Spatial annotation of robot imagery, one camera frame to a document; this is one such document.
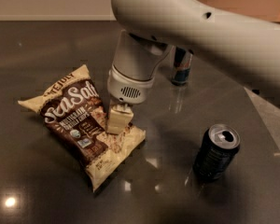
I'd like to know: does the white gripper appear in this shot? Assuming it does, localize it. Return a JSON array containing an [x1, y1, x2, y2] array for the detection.
[[106, 66, 154, 134]]

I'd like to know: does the brown sea salt chip bag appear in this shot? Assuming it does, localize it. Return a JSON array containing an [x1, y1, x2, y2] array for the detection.
[[19, 65, 146, 189]]

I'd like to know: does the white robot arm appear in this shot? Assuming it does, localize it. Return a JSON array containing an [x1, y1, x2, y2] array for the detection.
[[107, 0, 280, 108]]

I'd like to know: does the slim redbull can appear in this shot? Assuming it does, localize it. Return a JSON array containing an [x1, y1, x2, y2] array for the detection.
[[171, 47, 193, 86]]

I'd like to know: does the black soda can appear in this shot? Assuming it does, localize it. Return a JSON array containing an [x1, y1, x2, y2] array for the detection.
[[193, 124, 240, 182]]

